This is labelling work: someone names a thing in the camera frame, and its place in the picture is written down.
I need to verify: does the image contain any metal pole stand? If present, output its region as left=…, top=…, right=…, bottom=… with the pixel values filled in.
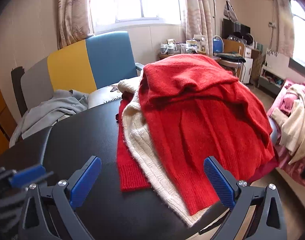
left=211, top=0, right=217, bottom=38

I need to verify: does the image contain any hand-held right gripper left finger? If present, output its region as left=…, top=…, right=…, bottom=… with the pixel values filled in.
left=18, top=156, right=102, bottom=240

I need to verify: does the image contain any white printed cushion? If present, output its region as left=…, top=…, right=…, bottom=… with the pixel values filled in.
left=88, top=83, right=123, bottom=109

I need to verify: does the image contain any dark folded cloth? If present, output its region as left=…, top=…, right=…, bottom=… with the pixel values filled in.
left=215, top=52, right=246, bottom=62

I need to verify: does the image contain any beige garment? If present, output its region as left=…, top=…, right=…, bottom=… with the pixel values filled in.
left=271, top=83, right=305, bottom=165

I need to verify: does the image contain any bright red knit sweater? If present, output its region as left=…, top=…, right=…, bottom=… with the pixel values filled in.
left=138, top=54, right=275, bottom=215

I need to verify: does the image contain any cream knit sweater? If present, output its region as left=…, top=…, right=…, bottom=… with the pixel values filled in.
left=117, top=76, right=213, bottom=228

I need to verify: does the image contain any arched window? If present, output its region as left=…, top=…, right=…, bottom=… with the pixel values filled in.
left=290, top=0, right=305, bottom=68

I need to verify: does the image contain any orange wooden wardrobe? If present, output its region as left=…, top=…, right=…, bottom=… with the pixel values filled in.
left=0, top=67, right=18, bottom=160

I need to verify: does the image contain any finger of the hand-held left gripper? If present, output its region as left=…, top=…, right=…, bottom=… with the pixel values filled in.
left=8, top=164, right=54, bottom=189

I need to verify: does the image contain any small white cabinet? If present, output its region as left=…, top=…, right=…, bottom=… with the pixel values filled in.
left=241, top=44, right=256, bottom=85

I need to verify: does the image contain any clothes pile on bed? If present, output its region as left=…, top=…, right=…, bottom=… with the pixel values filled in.
left=266, top=79, right=305, bottom=180

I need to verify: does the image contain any grey garment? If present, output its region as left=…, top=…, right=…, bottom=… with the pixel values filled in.
left=9, top=89, right=90, bottom=148

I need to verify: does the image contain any grey yellow blue chair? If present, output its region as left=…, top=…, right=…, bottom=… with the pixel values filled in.
left=11, top=31, right=145, bottom=117

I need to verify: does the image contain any round grey table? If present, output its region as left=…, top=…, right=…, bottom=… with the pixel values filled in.
left=218, top=58, right=243, bottom=73

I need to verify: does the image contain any light wooden panel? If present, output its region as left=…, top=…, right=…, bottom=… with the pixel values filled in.
left=222, top=39, right=246, bottom=58

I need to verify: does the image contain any beige patterned curtain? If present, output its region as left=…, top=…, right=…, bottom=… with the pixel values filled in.
left=56, top=0, right=94, bottom=50
left=272, top=0, right=296, bottom=58
left=184, top=0, right=214, bottom=55

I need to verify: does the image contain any cluster of bottles and jars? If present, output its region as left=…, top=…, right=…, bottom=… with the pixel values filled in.
left=159, top=34, right=210, bottom=55

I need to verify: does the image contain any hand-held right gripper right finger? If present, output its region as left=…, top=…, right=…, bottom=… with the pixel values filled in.
left=203, top=156, right=289, bottom=240

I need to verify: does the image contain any low grey shelf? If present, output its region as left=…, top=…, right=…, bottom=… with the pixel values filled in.
left=257, top=67, right=286, bottom=96

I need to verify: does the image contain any white flower print box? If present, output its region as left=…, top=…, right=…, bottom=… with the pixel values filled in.
left=264, top=49, right=291, bottom=73

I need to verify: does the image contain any blue container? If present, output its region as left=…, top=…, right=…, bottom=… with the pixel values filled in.
left=212, top=36, right=224, bottom=56

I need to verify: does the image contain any black monitor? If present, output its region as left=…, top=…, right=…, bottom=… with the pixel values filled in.
left=222, top=18, right=251, bottom=40

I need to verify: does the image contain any hanging grey bag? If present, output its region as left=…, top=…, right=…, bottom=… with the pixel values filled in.
left=224, top=0, right=238, bottom=22

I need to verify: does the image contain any deep red knit sweater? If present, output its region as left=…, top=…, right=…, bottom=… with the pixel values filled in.
left=117, top=92, right=279, bottom=193

